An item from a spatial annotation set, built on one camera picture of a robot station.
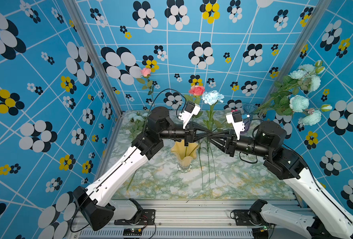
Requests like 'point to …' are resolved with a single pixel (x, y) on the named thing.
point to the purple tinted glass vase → (248, 110)
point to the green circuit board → (132, 231)
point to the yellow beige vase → (184, 155)
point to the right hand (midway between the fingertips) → (211, 136)
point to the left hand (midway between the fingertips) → (212, 132)
